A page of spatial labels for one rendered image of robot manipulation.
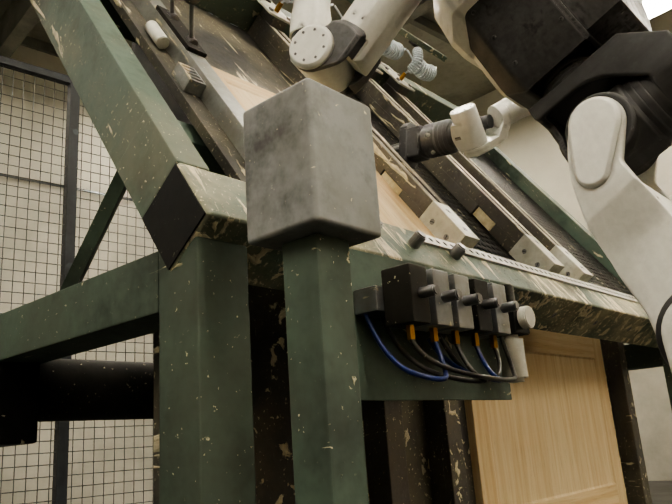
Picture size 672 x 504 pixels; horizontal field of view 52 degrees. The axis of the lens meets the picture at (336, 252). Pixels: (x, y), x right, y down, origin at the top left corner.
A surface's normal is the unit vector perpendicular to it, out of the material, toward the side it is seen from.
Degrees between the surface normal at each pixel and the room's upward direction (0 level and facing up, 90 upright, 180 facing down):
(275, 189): 90
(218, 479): 90
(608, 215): 111
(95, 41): 90
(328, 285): 90
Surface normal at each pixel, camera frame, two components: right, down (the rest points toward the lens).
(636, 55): -0.67, -0.15
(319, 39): -0.38, -0.22
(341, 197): 0.74, -0.23
